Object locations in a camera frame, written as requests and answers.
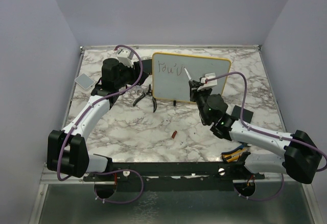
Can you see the black flat box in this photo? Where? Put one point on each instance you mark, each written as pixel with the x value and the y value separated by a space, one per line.
pixel 246 114

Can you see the yellow framed whiteboard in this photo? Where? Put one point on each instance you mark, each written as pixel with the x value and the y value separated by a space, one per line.
pixel 169 80

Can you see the white marker pen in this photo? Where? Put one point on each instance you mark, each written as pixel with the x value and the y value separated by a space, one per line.
pixel 188 74

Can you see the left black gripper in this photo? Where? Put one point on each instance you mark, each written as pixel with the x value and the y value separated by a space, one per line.
pixel 136 72

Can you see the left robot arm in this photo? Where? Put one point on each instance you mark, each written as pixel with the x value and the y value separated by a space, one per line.
pixel 67 151

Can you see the black base frame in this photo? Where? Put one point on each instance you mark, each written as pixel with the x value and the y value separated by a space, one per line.
pixel 180 176

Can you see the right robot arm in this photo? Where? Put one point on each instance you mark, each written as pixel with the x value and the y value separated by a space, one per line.
pixel 294 154

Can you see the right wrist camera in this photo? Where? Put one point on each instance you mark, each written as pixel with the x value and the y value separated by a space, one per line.
pixel 207 82

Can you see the white square device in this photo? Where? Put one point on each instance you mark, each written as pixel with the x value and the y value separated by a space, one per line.
pixel 84 81

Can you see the blue handled cutters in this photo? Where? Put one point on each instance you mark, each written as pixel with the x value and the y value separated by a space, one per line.
pixel 244 145

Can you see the red marker cap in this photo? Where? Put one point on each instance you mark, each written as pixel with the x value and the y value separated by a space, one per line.
pixel 174 134

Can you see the yellow black stripper tool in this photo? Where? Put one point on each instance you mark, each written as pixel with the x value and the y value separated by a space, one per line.
pixel 233 155

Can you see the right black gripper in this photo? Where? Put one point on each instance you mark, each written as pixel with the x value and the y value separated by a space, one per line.
pixel 195 85

